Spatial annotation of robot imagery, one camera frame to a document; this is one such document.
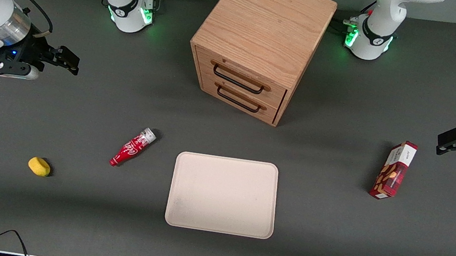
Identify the wooden drawer with short handle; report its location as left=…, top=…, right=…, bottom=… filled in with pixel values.
left=194, top=74, right=284, bottom=126

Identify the wooden drawer with long handle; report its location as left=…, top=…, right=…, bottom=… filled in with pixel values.
left=190, top=45, right=293, bottom=111

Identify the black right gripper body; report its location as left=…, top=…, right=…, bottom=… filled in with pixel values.
left=14, top=31, right=55, bottom=72

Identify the red coke bottle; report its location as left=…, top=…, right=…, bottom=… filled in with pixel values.
left=109, top=123, right=158, bottom=172

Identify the wooden drawer cabinet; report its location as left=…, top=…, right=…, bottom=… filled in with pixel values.
left=180, top=0, right=339, bottom=133

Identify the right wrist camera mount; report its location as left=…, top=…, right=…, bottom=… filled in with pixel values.
left=0, top=58, right=41, bottom=82

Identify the yellow sponge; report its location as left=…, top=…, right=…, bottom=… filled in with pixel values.
left=27, top=156, right=52, bottom=177

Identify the red snack box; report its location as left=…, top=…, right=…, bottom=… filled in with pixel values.
left=369, top=137, right=419, bottom=204

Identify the beige plastic tray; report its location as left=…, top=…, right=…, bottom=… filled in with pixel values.
left=163, top=149, right=283, bottom=241

